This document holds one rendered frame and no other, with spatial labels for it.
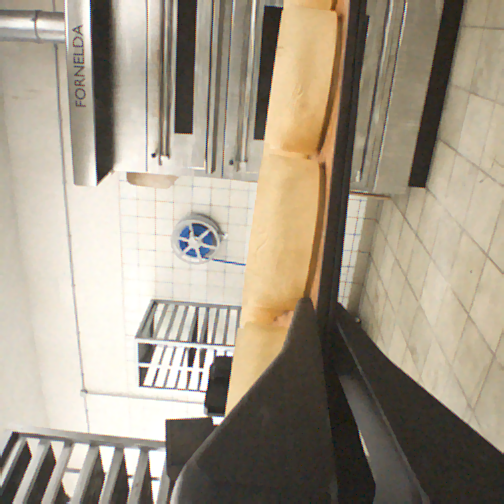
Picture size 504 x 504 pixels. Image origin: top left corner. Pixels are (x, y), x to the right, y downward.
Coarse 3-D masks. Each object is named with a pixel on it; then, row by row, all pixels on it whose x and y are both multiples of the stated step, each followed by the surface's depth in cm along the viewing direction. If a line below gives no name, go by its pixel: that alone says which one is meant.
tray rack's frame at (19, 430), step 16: (16, 432) 168; (32, 432) 168; (48, 432) 169; (64, 432) 170; (80, 432) 170; (0, 448) 162; (128, 448) 170; (144, 448) 169; (160, 448) 169; (0, 464) 159
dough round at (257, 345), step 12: (252, 324) 16; (264, 324) 16; (240, 336) 15; (252, 336) 15; (264, 336) 15; (276, 336) 15; (240, 348) 14; (252, 348) 14; (264, 348) 14; (276, 348) 14; (240, 360) 14; (252, 360) 14; (264, 360) 14; (240, 372) 14; (252, 372) 14; (240, 384) 13; (252, 384) 13; (228, 396) 13; (240, 396) 13; (228, 408) 13
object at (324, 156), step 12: (348, 0) 15; (336, 12) 18; (336, 84) 15; (336, 96) 15; (336, 108) 15; (336, 120) 14; (324, 144) 16; (312, 156) 20; (324, 156) 16; (324, 168) 16; (324, 204) 14; (324, 216) 14; (324, 228) 14; (312, 288) 14; (312, 300) 14; (288, 312) 21; (276, 324) 27; (288, 324) 20
